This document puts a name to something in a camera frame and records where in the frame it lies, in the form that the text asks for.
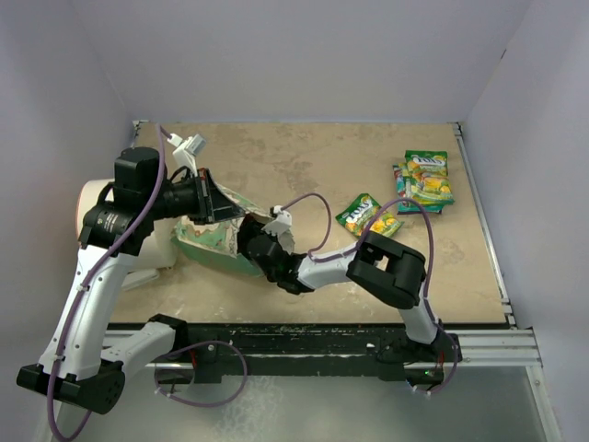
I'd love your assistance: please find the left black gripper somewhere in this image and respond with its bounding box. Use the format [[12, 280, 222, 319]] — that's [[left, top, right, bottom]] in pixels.
[[144, 168, 245, 225]]

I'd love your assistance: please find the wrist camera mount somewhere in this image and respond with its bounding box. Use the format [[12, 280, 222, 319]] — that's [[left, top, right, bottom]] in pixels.
[[262, 205, 293, 237], [167, 134, 206, 175]]

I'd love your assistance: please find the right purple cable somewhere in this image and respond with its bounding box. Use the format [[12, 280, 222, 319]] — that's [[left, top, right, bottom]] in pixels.
[[275, 192, 461, 397]]

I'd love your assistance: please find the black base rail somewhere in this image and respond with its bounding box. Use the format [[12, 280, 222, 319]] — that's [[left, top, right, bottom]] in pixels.
[[151, 321, 461, 383]]

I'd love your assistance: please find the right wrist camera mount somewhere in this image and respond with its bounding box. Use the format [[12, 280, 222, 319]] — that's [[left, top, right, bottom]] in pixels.
[[262, 205, 293, 237]]

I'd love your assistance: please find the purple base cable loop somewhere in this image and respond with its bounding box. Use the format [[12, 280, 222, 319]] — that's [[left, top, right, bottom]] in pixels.
[[154, 339, 250, 409]]

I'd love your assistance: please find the white paper roll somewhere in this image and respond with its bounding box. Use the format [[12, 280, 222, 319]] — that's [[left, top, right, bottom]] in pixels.
[[75, 178, 179, 291]]

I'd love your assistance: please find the teal mint candy packet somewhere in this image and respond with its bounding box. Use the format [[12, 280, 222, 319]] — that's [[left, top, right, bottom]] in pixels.
[[397, 197, 444, 215]]

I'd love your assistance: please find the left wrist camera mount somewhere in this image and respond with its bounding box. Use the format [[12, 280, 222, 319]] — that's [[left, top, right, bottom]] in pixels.
[[167, 134, 206, 175]]

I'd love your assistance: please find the green patterned paper bag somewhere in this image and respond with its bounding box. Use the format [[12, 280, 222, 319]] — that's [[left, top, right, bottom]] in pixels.
[[172, 183, 295, 276]]

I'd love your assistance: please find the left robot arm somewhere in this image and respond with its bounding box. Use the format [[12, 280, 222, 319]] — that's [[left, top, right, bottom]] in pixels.
[[17, 147, 244, 414]]

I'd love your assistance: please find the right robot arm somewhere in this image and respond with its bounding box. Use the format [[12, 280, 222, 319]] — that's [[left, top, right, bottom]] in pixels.
[[237, 216, 460, 362]]

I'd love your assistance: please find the yellow green snack packet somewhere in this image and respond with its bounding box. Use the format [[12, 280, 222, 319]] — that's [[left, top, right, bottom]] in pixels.
[[405, 150, 455, 205], [335, 193, 403, 238]]

